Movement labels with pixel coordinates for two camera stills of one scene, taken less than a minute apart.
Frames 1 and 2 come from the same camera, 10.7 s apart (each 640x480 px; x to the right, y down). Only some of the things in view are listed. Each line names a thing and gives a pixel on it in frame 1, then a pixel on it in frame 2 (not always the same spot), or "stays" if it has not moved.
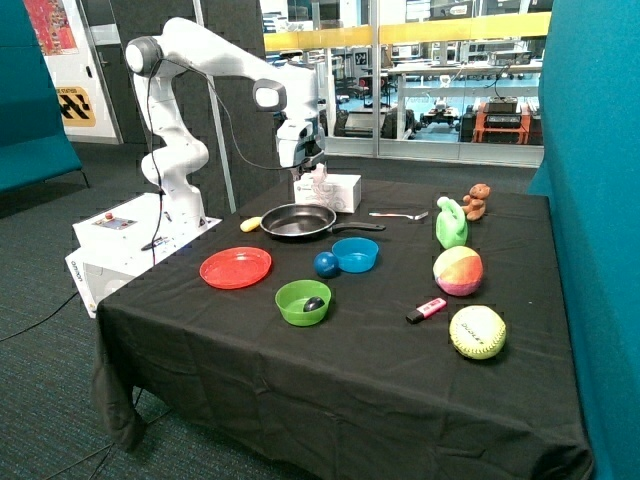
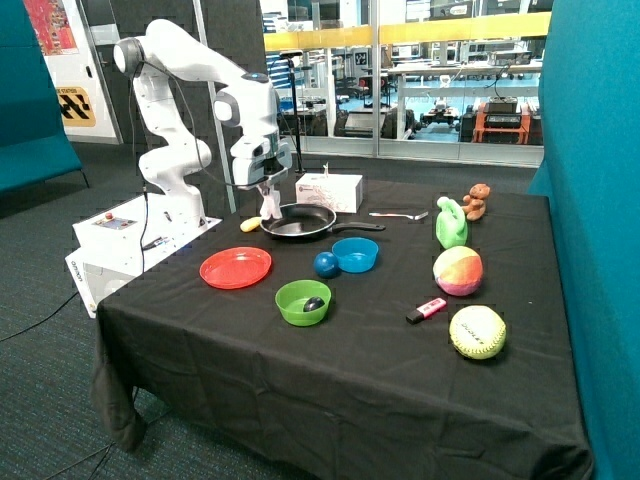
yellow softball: (477, 332) stays
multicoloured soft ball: (458, 270) stays
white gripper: (299, 141) -> (258, 157)
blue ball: (326, 264) stays
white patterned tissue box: (342, 192) stays
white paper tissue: (320, 183) -> (270, 205)
